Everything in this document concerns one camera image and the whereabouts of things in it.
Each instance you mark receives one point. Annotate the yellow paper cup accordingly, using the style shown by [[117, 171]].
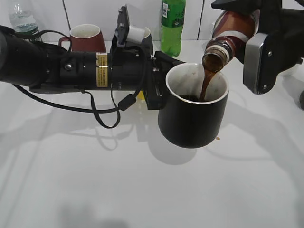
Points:
[[141, 95]]

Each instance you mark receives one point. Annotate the grey ceramic mug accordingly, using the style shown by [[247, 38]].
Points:
[[147, 42]]

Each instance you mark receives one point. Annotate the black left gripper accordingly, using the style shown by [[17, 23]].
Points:
[[132, 68]]

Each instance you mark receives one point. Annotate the dark object at right edge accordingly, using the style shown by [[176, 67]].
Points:
[[301, 100]]

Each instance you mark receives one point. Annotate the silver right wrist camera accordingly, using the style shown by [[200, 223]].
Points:
[[259, 71]]

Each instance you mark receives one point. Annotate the white ceramic mug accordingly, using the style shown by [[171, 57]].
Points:
[[289, 72]]

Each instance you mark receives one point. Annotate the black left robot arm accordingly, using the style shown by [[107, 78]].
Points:
[[36, 67]]

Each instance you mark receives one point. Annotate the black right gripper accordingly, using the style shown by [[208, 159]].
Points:
[[284, 27]]

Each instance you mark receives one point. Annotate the black ceramic mug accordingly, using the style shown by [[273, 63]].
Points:
[[183, 120]]

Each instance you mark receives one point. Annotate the green soda bottle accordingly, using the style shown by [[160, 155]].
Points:
[[172, 21]]

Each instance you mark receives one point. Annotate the dark red ceramic mug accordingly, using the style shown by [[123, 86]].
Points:
[[86, 38]]

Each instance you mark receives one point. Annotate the clear water bottle green label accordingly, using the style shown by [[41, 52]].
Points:
[[22, 17]]

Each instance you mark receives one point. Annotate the brown coffee drink bottle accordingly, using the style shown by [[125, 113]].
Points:
[[230, 34]]

